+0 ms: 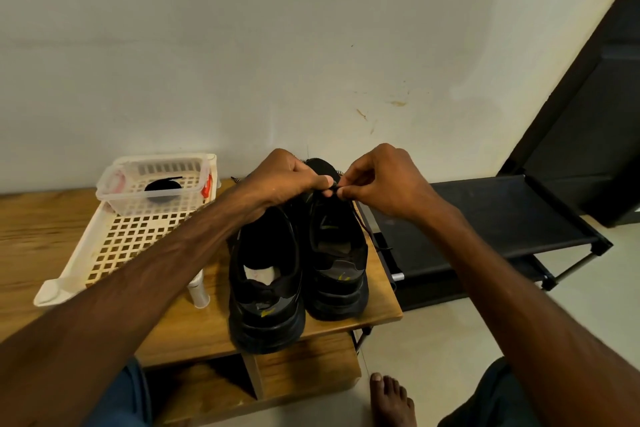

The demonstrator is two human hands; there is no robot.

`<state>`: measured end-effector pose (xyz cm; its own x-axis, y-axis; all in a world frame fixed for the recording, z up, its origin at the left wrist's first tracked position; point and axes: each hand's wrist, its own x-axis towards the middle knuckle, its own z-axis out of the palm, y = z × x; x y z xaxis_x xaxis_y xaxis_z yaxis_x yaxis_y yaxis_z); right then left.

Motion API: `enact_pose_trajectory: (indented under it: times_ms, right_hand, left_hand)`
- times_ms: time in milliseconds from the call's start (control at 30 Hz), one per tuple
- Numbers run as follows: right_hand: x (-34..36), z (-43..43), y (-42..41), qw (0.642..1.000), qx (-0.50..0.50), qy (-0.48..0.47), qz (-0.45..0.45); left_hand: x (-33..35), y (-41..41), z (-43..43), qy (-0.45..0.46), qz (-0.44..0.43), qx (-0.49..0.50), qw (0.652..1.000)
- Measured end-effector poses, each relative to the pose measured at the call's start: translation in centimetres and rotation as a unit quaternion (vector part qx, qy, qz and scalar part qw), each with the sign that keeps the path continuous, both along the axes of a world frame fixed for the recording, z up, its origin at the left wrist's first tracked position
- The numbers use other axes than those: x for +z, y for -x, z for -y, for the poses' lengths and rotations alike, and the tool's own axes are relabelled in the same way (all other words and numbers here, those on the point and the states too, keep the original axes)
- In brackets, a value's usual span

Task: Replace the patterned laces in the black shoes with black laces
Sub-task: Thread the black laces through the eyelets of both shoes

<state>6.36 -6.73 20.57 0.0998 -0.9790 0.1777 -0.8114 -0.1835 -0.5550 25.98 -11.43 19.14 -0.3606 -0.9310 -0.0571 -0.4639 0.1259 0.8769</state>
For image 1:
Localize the person's left hand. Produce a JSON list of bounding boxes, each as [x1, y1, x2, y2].
[[233, 148, 335, 213]]

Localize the person's right hand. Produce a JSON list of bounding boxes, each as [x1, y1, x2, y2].
[[337, 143, 449, 230]]

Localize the black shoe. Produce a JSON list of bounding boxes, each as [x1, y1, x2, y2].
[[228, 199, 307, 355], [302, 157, 370, 322]]

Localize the black shoelaces bundle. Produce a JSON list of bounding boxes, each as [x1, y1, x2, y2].
[[144, 177, 185, 193]]

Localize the person's left forearm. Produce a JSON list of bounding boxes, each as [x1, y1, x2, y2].
[[0, 186, 256, 427]]

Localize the person's right forearm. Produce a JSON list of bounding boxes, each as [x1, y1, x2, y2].
[[428, 206, 640, 427]]

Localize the person's blue shorts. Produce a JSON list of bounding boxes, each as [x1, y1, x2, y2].
[[85, 356, 549, 427]]

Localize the black shoe rack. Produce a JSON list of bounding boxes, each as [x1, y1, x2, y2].
[[360, 174, 614, 312]]

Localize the small white plastic basket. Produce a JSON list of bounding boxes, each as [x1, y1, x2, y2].
[[96, 154, 218, 218]]

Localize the large white plastic tray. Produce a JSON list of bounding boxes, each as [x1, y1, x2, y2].
[[33, 152, 219, 309]]

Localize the dark door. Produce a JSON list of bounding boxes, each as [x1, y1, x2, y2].
[[500, 0, 640, 228]]

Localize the low wooden table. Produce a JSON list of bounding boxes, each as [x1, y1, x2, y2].
[[0, 179, 404, 427]]

